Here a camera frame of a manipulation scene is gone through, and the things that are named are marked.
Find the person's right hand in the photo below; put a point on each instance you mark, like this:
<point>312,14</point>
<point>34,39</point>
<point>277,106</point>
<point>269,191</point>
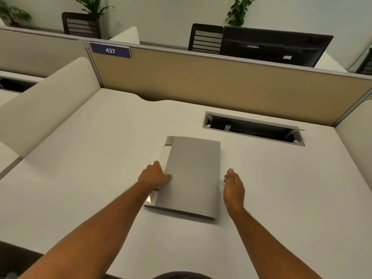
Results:
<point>234,193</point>

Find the person's left hand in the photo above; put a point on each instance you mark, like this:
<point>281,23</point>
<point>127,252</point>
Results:
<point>151,176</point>

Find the person's left thumb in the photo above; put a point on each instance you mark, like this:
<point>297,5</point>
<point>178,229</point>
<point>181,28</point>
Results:
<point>166,178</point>

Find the person's right thumb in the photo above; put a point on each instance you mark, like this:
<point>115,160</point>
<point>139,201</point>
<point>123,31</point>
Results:
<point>227,180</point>

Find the grey laptop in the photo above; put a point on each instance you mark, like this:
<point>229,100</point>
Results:
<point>193,174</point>

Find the person's right forearm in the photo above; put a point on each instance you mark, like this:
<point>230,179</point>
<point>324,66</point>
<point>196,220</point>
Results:
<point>267,246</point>

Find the person's left forearm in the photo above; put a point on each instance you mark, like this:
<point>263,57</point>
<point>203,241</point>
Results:
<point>96,229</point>

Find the long beige desk partition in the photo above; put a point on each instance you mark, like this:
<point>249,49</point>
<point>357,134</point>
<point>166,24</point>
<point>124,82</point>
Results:
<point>221,87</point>

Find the cream side divider panel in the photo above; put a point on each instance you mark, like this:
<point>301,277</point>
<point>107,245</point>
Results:
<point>356,142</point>
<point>331,62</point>
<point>43,107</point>
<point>126,36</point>

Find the blue number plate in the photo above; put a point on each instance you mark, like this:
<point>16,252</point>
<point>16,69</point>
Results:
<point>110,50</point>

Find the black computer monitor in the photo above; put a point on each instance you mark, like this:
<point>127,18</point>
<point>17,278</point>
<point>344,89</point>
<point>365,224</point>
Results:
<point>270,46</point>

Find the black mesh office chair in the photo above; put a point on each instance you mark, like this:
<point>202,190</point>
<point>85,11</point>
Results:
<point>82,26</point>
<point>205,39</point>
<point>366,62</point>

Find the green potted plant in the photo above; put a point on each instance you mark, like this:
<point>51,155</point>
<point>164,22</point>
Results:
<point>13,14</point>
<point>90,4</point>
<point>239,11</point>

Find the short beige desk partition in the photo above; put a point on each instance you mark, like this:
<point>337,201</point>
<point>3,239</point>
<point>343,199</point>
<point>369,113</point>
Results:
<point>35,53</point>

